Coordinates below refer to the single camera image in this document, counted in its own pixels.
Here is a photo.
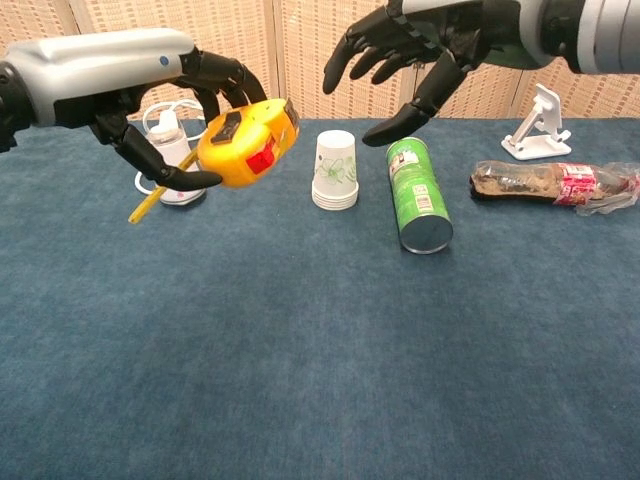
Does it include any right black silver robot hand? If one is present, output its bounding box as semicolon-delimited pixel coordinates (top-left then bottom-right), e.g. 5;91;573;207
322;0;551;147

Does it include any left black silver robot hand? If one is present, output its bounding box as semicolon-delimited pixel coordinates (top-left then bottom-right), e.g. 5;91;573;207
5;27;270;191

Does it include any yellow tape measure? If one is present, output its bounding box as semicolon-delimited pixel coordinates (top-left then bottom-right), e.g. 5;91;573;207
128;98;301;225

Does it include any white phone stand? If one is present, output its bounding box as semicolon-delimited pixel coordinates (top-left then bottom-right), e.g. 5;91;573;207
501;83;573;161

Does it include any crushed cola bottle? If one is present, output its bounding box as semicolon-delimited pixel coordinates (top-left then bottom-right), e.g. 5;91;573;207
468;159;640;217

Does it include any bamboo folding screen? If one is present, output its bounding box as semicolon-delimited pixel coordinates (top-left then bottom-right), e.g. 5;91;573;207
0;0;640;129

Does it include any green chips can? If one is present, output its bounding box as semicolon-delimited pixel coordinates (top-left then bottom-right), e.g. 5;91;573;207
385;137;455;255

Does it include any white paper cup stack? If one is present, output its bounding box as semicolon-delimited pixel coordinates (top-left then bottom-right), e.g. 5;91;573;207
311;130;360;210

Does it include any blue table cloth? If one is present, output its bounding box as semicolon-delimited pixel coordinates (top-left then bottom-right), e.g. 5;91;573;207
0;117;640;480

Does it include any white power cable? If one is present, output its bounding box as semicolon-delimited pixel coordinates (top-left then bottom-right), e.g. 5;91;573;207
133;99;209;196

